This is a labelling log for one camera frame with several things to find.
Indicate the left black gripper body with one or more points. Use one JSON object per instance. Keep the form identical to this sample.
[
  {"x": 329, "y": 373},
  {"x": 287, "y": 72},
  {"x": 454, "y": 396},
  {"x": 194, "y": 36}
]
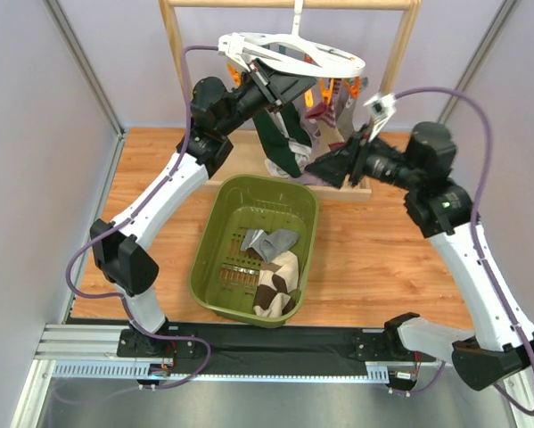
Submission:
[{"x": 268, "y": 85}]

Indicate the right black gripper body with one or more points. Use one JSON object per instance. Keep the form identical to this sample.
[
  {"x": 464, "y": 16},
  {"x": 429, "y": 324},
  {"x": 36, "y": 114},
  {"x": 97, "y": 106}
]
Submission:
[{"x": 355, "y": 159}]

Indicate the yellow-orange clothes clip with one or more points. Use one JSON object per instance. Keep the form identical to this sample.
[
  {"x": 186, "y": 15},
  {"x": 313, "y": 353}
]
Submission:
[{"x": 309, "y": 99}]

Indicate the white round clip hanger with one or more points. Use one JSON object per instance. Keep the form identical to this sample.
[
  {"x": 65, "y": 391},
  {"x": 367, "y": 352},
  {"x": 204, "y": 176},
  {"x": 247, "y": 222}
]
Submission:
[{"x": 290, "y": 53}]

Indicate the dark green sock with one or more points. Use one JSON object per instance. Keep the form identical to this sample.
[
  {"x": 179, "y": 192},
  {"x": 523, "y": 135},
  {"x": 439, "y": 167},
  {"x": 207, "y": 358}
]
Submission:
[{"x": 276, "y": 128}]

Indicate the grey striped sock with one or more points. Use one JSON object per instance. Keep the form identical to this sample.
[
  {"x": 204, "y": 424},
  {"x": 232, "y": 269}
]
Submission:
[{"x": 269, "y": 246}]

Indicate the maroon purple striped sock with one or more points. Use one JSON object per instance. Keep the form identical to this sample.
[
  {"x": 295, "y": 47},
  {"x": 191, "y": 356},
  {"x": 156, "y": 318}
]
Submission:
[{"x": 322, "y": 114}]

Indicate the pink sock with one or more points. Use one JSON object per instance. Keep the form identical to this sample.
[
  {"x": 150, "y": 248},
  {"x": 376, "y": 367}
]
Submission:
[{"x": 312, "y": 144}]

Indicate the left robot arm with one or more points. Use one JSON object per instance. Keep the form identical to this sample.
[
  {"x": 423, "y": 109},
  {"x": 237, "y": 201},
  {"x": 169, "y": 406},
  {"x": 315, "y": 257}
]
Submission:
[{"x": 120, "y": 247}]

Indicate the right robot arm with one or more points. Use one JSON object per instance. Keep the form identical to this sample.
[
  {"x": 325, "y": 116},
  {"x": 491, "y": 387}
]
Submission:
[{"x": 442, "y": 210}]

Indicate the orange clip left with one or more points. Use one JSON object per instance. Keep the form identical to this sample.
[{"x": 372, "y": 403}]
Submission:
[{"x": 235, "y": 75}]

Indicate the white sock on hanger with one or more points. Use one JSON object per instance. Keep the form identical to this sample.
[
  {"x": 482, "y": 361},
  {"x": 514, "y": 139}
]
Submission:
[{"x": 288, "y": 159}]

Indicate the orange clothes clip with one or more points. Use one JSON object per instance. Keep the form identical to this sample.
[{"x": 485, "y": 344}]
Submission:
[{"x": 328, "y": 88}]

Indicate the wooden drying rack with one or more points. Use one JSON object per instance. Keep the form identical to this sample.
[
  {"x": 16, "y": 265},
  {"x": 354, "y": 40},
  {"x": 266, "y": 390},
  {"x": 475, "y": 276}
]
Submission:
[{"x": 240, "y": 161}]

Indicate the brown beige patterned sock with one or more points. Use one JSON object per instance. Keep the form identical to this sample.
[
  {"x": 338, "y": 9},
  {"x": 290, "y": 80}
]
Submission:
[{"x": 278, "y": 279}]

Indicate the green plastic basket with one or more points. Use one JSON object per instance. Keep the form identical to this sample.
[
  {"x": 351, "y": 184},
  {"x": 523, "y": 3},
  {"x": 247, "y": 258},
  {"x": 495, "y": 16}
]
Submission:
[{"x": 253, "y": 260}]

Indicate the black cloth strip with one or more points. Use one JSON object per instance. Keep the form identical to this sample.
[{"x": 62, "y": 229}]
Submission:
[{"x": 287, "y": 350}]

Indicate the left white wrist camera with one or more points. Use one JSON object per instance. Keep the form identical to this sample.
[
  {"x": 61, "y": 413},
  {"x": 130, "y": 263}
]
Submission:
[{"x": 236, "y": 50}]

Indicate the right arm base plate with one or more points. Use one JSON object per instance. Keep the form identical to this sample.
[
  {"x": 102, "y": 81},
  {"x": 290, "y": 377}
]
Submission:
[{"x": 375, "y": 344}]

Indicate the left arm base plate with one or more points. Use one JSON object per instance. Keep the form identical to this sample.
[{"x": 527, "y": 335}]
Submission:
[{"x": 133, "y": 344}]

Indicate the aluminium frame rail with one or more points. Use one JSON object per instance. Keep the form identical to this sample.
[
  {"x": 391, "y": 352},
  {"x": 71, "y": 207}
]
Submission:
[{"x": 225, "y": 375}]

